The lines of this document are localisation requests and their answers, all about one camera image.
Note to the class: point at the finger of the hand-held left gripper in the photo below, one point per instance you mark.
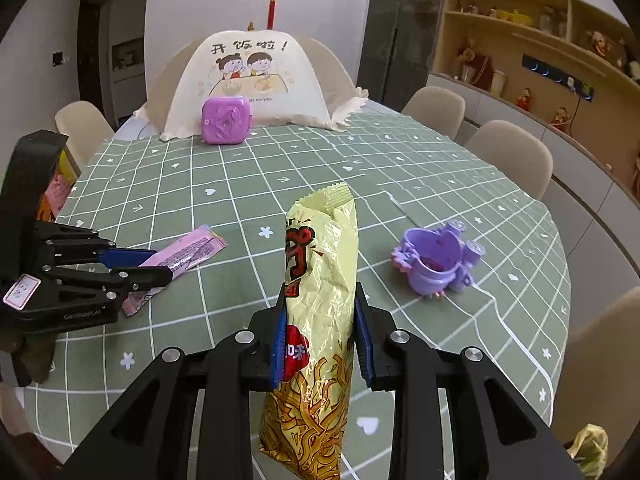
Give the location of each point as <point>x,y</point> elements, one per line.
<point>145,278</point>
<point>125,257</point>

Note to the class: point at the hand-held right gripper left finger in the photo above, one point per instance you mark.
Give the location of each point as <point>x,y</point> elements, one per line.
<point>277,350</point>

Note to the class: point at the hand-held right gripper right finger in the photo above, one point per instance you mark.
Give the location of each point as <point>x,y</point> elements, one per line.
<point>362,345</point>

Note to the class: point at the pink long wrapper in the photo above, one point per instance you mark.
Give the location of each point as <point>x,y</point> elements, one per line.
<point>195,250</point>

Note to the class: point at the yellow noodle snack bag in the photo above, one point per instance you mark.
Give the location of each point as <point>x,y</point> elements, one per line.
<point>320,285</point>

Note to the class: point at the bin with yellow liner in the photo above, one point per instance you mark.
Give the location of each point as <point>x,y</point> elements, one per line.
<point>590,442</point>

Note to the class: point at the person's left hand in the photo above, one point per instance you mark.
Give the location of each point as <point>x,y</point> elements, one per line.
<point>32,360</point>

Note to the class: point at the pink and yellow packets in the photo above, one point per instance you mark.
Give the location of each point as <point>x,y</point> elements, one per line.
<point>57,187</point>

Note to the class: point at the beige dining chair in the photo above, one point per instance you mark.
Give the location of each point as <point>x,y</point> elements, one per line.
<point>82,125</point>
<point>510,152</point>
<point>610,350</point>
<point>435,107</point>

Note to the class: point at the purple plastic toy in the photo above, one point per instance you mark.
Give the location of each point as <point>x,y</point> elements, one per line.
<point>435,255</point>

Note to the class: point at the green checked tablecloth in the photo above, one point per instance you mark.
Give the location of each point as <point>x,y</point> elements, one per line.
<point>250,185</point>

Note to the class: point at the purple square box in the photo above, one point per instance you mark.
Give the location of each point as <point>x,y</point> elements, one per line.
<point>225,120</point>

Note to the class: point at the white printed food cover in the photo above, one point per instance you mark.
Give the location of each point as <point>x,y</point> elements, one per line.
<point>250,90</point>

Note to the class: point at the grey lower cabinet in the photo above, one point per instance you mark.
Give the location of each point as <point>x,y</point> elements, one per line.
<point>575,195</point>

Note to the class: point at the small red doll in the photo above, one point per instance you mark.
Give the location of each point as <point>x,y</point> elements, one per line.
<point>560,118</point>
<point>524,98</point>

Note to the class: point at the white cup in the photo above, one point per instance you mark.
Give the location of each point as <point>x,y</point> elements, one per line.
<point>498,82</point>

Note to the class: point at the gold figure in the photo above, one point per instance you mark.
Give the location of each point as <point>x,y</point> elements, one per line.
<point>470,62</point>

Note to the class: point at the dark glass cabinet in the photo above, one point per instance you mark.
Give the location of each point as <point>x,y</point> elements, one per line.
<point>400,25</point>

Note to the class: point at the wooden shelf unit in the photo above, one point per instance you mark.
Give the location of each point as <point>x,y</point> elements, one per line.
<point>510,55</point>

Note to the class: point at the black power strip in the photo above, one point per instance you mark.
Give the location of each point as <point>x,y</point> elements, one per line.
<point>550,72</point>

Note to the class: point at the yellow toy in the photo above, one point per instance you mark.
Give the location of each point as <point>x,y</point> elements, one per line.
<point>515,16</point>

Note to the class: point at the glass jar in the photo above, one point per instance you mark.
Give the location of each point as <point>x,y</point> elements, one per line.
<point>547,18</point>

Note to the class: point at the red figurine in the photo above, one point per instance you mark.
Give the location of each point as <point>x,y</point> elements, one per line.
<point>600,43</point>

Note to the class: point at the panda plush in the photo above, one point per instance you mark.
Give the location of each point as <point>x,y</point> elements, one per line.
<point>632,65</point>

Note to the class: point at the wall switch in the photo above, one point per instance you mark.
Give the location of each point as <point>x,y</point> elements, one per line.
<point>59,58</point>

